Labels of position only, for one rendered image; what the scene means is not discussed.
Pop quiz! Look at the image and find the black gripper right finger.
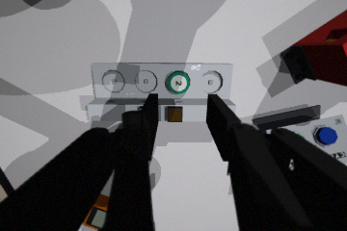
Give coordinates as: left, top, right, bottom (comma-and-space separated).
206, 94, 347, 231

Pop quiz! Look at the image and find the white key panel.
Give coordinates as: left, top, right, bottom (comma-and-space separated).
254, 105, 347, 164

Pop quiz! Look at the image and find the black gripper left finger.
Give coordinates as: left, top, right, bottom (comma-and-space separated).
0, 93, 159, 231

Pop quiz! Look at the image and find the orange digital multimeter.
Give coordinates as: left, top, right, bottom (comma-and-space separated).
83, 194, 109, 230

